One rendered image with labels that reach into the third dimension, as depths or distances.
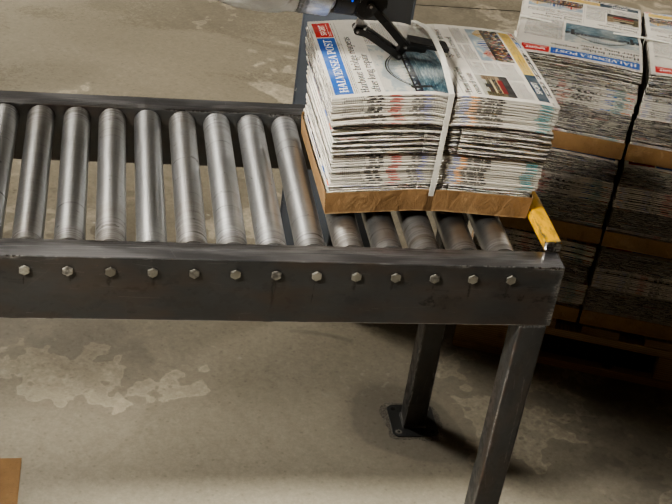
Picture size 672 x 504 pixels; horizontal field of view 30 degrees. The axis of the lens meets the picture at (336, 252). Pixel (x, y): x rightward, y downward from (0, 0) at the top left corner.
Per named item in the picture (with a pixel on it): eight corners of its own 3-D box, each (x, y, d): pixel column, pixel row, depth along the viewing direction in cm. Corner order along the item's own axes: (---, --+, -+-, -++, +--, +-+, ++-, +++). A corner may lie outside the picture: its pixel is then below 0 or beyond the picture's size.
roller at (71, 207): (90, 127, 237) (90, 103, 234) (84, 269, 199) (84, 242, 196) (63, 126, 236) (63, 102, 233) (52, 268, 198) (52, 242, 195)
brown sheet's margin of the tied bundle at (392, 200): (383, 129, 237) (385, 109, 235) (415, 211, 213) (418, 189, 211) (299, 132, 234) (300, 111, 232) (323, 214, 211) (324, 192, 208)
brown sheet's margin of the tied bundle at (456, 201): (485, 139, 242) (490, 119, 239) (527, 218, 218) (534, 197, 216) (406, 130, 238) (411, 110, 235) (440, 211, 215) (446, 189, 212)
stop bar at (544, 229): (498, 129, 246) (500, 120, 245) (562, 252, 211) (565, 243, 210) (482, 128, 246) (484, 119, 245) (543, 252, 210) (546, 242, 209)
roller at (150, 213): (159, 130, 239) (161, 107, 237) (167, 270, 201) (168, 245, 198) (133, 129, 239) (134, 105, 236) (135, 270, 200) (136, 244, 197)
